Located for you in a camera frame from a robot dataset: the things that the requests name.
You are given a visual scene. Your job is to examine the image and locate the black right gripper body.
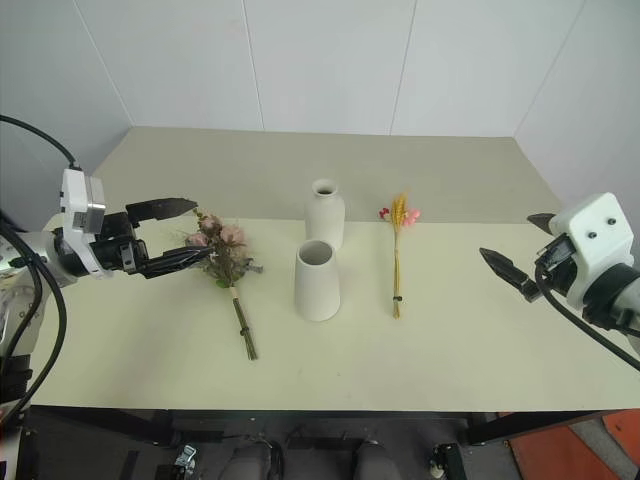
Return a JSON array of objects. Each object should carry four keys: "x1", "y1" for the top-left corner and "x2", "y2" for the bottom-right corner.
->
[{"x1": 533, "y1": 233, "x2": 581, "y2": 296}]

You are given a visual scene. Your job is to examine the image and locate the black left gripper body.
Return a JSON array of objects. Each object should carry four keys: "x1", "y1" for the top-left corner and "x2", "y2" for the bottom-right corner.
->
[{"x1": 92, "y1": 210, "x2": 152, "y2": 277}]

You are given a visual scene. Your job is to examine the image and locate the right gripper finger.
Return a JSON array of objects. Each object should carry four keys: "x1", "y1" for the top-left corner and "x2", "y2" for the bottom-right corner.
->
[
  {"x1": 526, "y1": 212, "x2": 559, "y2": 234},
  {"x1": 478, "y1": 246, "x2": 540, "y2": 303}
]

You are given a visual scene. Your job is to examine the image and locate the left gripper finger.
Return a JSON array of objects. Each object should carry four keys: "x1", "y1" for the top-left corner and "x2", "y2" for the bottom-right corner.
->
[
  {"x1": 124, "y1": 197, "x2": 200, "y2": 226},
  {"x1": 143, "y1": 244, "x2": 217, "y2": 281}
]

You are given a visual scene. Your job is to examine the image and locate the white conical vase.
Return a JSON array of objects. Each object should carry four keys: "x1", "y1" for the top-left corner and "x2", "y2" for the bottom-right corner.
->
[{"x1": 293, "y1": 239, "x2": 343, "y2": 323}]

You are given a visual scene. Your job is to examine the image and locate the white bottle-shaped vase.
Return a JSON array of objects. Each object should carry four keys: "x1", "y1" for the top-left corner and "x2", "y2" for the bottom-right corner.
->
[{"x1": 304, "y1": 178, "x2": 348, "y2": 252}]

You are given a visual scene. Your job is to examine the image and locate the pink rose bouquet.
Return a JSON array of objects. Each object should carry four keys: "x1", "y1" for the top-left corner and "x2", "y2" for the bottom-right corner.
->
[{"x1": 185, "y1": 207, "x2": 266, "y2": 363}]

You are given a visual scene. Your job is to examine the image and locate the yellow wheat bouquet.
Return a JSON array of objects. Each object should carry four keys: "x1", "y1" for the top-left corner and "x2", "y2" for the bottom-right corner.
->
[{"x1": 377, "y1": 191, "x2": 423, "y2": 320}]

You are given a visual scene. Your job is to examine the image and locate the silver metal buckle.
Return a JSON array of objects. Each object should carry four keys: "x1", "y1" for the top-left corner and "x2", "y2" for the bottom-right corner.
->
[
  {"x1": 428, "y1": 443, "x2": 464, "y2": 479},
  {"x1": 173, "y1": 443, "x2": 200, "y2": 472}
]

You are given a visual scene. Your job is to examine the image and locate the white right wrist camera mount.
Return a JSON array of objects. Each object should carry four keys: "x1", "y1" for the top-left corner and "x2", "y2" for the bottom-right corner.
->
[{"x1": 548, "y1": 192, "x2": 637, "y2": 312}]

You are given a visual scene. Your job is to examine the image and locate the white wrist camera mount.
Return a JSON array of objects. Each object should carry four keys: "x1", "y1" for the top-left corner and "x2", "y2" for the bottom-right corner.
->
[
  {"x1": 58, "y1": 167, "x2": 110, "y2": 279},
  {"x1": 548, "y1": 192, "x2": 637, "y2": 312}
]

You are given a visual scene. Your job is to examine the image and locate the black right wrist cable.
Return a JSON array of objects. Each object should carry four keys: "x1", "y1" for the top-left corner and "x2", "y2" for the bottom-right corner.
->
[{"x1": 533, "y1": 258, "x2": 640, "y2": 372}]

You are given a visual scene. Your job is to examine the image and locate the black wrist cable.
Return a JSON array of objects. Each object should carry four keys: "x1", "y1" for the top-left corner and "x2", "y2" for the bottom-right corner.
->
[
  {"x1": 533, "y1": 258, "x2": 640, "y2": 372},
  {"x1": 0, "y1": 114, "x2": 82, "y2": 172}
]

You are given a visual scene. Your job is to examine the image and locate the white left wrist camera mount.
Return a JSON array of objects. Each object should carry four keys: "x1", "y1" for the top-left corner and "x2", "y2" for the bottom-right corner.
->
[{"x1": 58, "y1": 167, "x2": 110, "y2": 279}]

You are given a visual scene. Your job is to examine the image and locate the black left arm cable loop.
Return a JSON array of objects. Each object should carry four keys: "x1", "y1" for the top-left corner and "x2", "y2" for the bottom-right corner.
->
[{"x1": 0, "y1": 219, "x2": 69, "y2": 416}]

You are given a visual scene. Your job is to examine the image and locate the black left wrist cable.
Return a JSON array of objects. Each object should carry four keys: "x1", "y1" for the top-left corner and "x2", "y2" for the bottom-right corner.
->
[{"x1": 0, "y1": 114, "x2": 82, "y2": 172}]

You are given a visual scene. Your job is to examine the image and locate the black table frame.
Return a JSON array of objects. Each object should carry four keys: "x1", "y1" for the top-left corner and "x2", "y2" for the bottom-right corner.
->
[{"x1": 27, "y1": 405, "x2": 624, "y2": 447}]

